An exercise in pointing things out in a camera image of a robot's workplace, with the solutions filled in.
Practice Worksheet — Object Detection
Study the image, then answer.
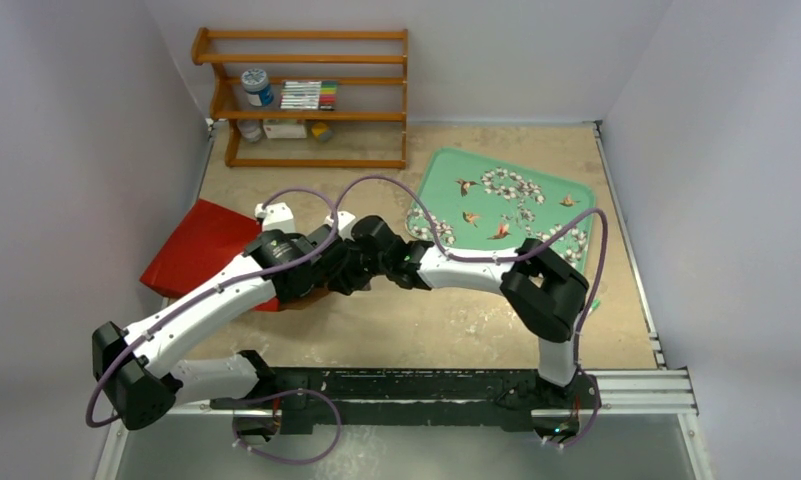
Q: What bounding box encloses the green floral tray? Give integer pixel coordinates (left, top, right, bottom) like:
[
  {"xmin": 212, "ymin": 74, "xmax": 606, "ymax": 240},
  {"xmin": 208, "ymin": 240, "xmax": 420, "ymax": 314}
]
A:
[{"xmin": 405, "ymin": 148, "xmax": 596, "ymax": 250}]

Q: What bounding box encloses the red paper bag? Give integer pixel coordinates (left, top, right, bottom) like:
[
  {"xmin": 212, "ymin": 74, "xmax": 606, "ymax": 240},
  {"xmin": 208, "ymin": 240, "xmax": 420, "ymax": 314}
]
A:
[{"xmin": 140, "ymin": 199, "xmax": 261, "ymax": 299}]

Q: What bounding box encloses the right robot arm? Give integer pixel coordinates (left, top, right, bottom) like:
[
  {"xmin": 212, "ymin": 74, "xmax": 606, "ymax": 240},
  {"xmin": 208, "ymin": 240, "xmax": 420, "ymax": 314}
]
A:
[{"xmin": 339, "ymin": 211, "xmax": 589, "ymax": 407}]

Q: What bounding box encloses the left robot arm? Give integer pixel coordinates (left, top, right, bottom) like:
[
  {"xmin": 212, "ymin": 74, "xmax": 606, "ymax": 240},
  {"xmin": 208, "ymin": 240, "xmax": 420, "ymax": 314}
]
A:
[{"xmin": 86, "ymin": 225, "xmax": 375, "ymax": 430}]

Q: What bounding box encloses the yellow green cube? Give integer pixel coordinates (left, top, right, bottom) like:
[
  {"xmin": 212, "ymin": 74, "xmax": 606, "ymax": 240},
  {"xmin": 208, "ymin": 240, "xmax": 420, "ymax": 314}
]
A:
[{"xmin": 310, "ymin": 122, "xmax": 334, "ymax": 143}]

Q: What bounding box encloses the white small box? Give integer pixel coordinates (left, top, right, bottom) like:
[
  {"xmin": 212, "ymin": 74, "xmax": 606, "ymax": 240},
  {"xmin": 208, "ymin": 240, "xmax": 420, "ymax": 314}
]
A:
[{"xmin": 262, "ymin": 119, "xmax": 308, "ymax": 140}]

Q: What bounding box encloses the small clear jar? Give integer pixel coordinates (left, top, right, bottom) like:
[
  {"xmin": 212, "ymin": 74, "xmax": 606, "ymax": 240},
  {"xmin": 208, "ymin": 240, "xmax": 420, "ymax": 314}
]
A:
[{"xmin": 236, "ymin": 119, "xmax": 264, "ymax": 143}]

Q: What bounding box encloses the pack of coloured markers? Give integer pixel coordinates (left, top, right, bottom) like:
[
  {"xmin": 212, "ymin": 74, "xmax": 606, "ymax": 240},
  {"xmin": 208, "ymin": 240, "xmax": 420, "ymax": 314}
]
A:
[{"xmin": 280, "ymin": 80, "xmax": 339, "ymax": 111}]

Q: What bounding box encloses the blue lidded jar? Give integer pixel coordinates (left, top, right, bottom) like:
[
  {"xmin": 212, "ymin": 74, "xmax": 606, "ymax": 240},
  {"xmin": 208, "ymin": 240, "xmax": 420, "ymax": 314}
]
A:
[{"xmin": 240, "ymin": 68, "xmax": 274, "ymax": 107}]

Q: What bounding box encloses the wooden shelf rack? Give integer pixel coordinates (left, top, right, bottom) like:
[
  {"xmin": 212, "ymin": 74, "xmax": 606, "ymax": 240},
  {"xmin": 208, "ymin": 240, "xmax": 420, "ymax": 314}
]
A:
[{"xmin": 191, "ymin": 27, "xmax": 410, "ymax": 170}]

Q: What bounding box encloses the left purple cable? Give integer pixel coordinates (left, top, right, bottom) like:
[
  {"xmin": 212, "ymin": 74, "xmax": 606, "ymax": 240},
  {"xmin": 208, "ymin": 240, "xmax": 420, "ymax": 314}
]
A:
[{"xmin": 85, "ymin": 188, "xmax": 342, "ymax": 429}]

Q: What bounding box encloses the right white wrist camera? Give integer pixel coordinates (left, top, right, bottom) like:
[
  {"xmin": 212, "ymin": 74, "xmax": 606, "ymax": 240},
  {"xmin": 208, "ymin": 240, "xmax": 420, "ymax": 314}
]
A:
[{"xmin": 329, "ymin": 210, "xmax": 357, "ymax": 240}]

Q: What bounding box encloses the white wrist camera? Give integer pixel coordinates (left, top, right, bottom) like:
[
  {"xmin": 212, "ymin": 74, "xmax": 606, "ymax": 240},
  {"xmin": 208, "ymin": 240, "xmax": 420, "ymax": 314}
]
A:
[
  {"xmin": 329, "ymin": 210, "xmax": 357, "ymax": 240},
  {"xmin": 254, "ymin": 202, "xmax": 296, "ymax": 233}
]

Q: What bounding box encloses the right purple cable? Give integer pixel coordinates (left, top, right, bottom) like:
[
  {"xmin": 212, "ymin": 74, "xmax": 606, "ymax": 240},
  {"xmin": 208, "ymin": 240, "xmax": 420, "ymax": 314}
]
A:
[{"xmin": 336, "ymin": 175, "xmax": 610, "ymax": 452}]

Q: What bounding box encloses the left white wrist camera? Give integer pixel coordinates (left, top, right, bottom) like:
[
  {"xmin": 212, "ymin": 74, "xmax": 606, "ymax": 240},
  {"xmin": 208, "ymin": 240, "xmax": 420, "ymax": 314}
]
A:
[{"xmin": 254, "ymin": 202, "xmax": 296, "ymax": 233}]

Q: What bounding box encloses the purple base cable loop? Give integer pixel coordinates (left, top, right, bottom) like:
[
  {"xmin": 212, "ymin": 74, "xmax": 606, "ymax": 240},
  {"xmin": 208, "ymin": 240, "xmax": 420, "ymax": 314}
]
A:
[{"xmin": 232, "ymin": 387, "xmax": 343, "ymax": 465}]

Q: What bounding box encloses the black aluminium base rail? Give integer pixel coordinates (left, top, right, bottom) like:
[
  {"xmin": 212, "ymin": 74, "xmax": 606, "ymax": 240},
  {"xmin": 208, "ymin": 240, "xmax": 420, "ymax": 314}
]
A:
[{"xmin": 111, "ymin": 366, "xmax": 699, "ymax": 439}]

